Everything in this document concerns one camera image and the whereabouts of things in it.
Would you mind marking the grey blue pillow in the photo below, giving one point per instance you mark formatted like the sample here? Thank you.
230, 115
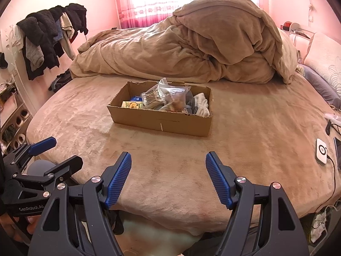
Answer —
322, 87

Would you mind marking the pile of dark clothes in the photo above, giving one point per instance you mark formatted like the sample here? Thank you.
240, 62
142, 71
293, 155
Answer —
46, 35

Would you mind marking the dark bag on floor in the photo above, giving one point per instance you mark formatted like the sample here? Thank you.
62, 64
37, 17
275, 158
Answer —
60, 81

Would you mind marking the left hand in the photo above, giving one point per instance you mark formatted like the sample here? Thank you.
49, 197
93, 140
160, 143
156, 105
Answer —
12, 229

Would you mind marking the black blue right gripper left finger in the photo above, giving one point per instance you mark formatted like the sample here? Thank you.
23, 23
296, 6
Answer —
74, 220

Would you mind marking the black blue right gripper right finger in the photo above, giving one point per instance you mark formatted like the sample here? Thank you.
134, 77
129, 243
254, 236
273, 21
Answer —
263, 220

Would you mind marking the white pillow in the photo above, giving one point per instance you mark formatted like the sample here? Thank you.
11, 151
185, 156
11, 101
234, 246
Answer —
323, 57

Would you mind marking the blue tissue pack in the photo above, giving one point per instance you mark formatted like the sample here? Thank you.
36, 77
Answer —
136, 99

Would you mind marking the grey socks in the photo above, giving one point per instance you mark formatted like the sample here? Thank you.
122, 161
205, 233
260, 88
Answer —
191, 103

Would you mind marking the black hat on wall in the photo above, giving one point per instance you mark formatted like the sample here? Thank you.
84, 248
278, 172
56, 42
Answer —
3, 62

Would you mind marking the cotton swab bag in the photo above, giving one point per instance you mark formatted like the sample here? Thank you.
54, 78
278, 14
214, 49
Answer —
154, 97

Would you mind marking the white cloth roll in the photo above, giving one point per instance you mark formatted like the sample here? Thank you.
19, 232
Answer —
201, 105

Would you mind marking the beige duvet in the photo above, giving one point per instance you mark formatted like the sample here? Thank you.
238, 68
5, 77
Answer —
202, 41

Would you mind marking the snack zip bag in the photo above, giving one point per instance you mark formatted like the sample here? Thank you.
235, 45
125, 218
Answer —
174, 98

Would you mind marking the white shelf rack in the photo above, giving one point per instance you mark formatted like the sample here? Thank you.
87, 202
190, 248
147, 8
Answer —
15, 116

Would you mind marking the cardboard box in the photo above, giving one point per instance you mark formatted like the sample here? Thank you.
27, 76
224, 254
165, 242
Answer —
180, 123

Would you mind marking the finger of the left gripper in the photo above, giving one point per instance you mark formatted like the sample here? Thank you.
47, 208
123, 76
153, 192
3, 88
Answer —
62, 173
17, 160

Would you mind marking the yellow green tissue pack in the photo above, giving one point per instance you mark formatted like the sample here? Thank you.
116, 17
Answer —
132, 104

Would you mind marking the white power bank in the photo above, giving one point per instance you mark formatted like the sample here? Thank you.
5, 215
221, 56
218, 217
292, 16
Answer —
321, 152

